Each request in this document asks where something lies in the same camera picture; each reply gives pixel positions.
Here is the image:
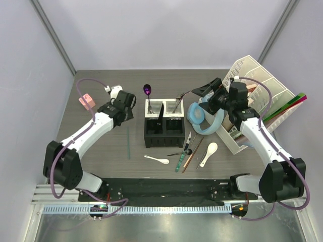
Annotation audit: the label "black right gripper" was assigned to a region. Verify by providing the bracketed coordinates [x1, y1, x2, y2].
[192, 78, 235, 115]

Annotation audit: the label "teal chopstick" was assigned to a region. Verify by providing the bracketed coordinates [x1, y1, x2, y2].
[127, 127, 131, 160]

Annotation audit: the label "purple iridescent spoon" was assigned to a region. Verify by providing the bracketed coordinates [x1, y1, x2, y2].
[143, 84, 152, 106]

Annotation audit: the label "black knife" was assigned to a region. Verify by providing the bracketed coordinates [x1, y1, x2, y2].
[154, 104, 164, 134]

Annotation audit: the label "small black spoon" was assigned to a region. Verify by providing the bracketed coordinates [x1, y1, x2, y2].
[168, 149, 192, 156]

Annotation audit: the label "rose gold chopstick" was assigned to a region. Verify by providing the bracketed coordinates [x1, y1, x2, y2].
[183, 137, 204, 169]

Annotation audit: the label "green patterned chopstick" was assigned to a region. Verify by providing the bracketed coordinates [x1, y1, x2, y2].
[175, 152, 186, 172]

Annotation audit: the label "small white ceramic spoon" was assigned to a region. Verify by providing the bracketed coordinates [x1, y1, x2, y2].
[144, 155, 170, 165]

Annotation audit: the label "silver spoon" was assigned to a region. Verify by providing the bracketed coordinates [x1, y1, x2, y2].
[148, 102, 154, 114]

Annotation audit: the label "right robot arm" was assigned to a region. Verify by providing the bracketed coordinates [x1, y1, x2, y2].
[192, 77, 310, 203]

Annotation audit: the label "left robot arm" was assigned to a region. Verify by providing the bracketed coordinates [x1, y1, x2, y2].
[43, 90, 136, 201]

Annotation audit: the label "light blue headphones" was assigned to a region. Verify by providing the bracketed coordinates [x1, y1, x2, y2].
[186, 97, 225, 136]

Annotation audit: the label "pink cube power adapter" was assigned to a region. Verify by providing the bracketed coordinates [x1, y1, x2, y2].
[78, 93, 95, 110]

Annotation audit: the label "white slotted utensil caddy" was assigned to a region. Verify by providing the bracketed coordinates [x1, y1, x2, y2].
[144, 98, 185, 118]

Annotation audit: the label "black slotted utensil caddy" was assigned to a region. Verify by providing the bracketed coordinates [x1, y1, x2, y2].
[144, 117, 186, 148]

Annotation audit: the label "white desk file organizer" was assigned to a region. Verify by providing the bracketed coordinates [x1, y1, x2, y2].
[198, 54, 303, 155]

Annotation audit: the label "large white ceramic spoon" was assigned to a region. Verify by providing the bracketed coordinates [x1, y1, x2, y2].
[200, 142, 218, 167]

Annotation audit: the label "dark brown chopstick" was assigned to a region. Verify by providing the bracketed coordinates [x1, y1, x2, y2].
[182, 137, 204, 174]

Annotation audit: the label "silver chopstick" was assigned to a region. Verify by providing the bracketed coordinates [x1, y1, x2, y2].
[196, 150, 207, 170]

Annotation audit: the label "green and magenta folders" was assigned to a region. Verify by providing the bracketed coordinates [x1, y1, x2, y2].
[262, 93, 307, 123]

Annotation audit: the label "black mounting base plate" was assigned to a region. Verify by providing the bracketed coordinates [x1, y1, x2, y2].
[46, 176, 290, 202]

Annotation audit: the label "aluminium frame rail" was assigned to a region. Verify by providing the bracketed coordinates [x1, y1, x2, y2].
[31, 183, 307, 215]

